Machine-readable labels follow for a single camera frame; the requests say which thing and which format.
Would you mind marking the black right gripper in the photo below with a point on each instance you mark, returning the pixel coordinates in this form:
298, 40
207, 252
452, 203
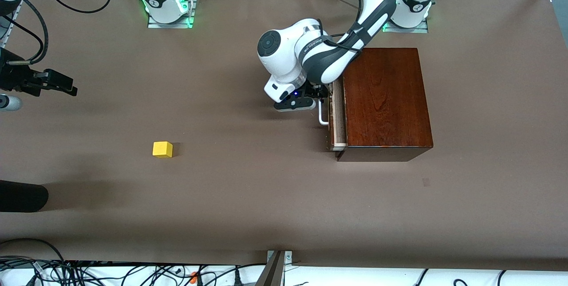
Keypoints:
13, 78

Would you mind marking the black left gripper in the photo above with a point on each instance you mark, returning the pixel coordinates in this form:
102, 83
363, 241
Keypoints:
317, 90

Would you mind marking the light wood drawer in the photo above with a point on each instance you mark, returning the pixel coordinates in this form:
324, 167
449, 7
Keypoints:
338, 117

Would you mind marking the yellow cube block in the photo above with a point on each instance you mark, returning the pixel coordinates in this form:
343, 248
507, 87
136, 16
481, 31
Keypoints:
162, 148

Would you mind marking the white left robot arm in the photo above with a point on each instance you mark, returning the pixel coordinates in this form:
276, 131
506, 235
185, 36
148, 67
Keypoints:
381, 6

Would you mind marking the dark brown wooden cabinet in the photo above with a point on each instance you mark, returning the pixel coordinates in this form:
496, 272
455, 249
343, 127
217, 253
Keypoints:
388, 99

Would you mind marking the black rounded object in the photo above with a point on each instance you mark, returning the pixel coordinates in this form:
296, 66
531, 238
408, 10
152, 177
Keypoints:
22, 196

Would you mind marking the aluminium frame rail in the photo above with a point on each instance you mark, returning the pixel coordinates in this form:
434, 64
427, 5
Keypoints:
17, 10

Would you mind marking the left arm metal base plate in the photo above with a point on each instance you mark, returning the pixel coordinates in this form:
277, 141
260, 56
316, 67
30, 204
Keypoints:
412, 30

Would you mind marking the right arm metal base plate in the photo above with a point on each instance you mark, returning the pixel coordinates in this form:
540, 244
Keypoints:
171, 25

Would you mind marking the metal table edge bracket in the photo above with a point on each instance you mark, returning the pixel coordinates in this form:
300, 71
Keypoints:
276, 268

